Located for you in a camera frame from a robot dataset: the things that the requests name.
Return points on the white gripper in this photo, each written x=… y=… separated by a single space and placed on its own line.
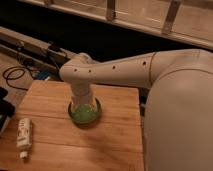
x=81 y=94

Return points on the white plastic bottle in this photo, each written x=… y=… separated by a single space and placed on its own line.
x=24 y=137

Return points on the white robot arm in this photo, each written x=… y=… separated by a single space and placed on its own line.
x=178 y=122

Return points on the green ceramic bowl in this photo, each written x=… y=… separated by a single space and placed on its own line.
x=85 y=113

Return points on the black device at left edge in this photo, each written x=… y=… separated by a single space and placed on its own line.
x=7 y=110

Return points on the metal rail frame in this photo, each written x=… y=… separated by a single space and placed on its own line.
x=28 y=48

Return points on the black clamp on rail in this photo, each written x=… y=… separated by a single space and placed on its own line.
x=55 y=53

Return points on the wooden window frame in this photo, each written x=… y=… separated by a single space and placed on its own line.
x=187 y=21

